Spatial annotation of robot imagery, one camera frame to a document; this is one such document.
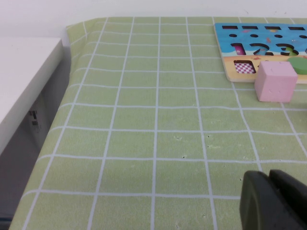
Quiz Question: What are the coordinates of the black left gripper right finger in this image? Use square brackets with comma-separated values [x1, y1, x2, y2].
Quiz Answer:
[268, 169, 307, 230]

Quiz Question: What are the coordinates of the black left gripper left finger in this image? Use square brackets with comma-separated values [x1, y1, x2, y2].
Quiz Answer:
[239, 170, 300, 230]

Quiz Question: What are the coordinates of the green circle piece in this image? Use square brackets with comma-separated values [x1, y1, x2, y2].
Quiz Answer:
[287, 57, 307, 75]

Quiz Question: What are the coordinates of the wooden number puzzle board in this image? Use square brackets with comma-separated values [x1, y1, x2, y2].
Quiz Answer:
[213, 23, 307, 84]

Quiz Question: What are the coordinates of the pink wooden cube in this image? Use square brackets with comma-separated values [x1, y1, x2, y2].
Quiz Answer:
[254, 60, 298, 103]

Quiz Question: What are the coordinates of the green checked tablecloth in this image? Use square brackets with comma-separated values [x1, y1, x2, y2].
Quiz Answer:
[9, 16, 307, 230]

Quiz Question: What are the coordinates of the white box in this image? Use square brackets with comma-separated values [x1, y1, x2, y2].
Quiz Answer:
[0, 36, 71, 221]

